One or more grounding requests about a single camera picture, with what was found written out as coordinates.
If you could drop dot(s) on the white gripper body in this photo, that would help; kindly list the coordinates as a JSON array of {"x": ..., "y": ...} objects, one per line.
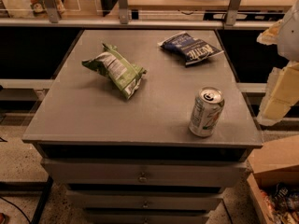
[{"x": 290, "y": 36}]

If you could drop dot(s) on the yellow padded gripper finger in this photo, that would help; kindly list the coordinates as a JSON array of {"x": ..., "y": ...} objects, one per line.
[
  {"x": 282, "y": 92},
  {"x": 270, "y": 35}
]

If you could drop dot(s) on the green jalapeno chip bag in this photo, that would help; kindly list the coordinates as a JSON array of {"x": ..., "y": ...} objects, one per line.
[{"x": 110, "y": 63}]

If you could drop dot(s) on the silver 7up can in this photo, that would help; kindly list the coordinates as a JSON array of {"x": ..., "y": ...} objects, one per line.
[{"x": 208, "y": 105}]

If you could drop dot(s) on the blue kettle chip bag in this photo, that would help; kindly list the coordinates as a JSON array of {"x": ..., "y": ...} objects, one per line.
[{"x": 193, "y": 50}]

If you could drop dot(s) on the colourful bag in background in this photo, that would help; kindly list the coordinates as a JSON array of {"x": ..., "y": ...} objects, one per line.
[{"x": 22, "y": 8}]

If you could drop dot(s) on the cardboard box of snacks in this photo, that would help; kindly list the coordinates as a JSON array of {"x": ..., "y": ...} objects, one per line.
[{"x": 277, "y": 161}]

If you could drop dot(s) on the grey drawer cabinet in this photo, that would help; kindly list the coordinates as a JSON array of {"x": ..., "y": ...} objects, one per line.
[{"x": 84, "y": 116}]

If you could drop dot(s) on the metal railing with posts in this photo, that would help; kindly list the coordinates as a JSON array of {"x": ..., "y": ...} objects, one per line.
[{"x": 151, "y": 13}]

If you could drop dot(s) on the middle drawer with knob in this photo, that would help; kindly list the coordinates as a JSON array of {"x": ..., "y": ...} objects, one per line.
[{"x": 144, "y": 200}]

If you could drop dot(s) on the drawer with knob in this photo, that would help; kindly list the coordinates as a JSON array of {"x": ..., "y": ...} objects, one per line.
[
  {"x": 98, "y": 216},
  {"x": 201, "y": 174},
  {"x": 144, "y": 200}
]

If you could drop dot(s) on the bottom drawer with knob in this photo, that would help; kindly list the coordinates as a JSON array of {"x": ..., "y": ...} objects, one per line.
[{"x": 98, "y": 216}]

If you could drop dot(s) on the top drawer with knob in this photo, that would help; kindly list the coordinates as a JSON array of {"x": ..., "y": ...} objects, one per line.
[{"x": 201, "y": 174}]

